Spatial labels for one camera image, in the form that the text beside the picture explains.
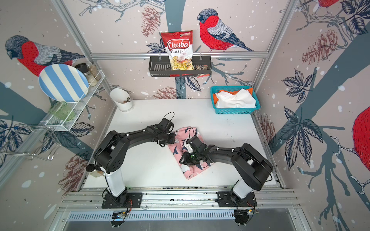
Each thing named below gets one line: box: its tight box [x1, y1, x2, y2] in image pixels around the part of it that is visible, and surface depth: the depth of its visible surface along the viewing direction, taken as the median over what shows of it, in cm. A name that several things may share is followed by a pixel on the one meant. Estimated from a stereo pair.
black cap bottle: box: [85, 163, 97, 174], surface depth 77 cm
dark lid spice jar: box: [74, 62, 98, 88], surface depth 83 cm
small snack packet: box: [196, 64, 209, 71], surface depth 92 cm
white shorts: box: [215, 88, 257, 109], surface depth 113 cm
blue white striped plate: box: [38, 63, 90, 103], surface depth 74 cm
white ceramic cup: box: [109, 88, 133, 112], surface depth 112 cm
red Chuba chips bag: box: [160, 30, 195, 71], surface depth 83 cm
